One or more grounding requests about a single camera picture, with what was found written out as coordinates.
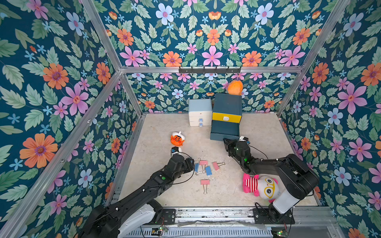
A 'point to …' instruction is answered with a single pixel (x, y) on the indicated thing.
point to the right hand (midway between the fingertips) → (222, 137)
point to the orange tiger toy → (177, 139)
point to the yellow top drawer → (226, 117)
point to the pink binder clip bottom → (205, 182)
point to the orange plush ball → (235, 88)
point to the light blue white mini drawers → (200, 112)
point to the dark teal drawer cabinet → (227, 103)
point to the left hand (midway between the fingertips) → (193, 161)
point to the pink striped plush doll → (266, 187)
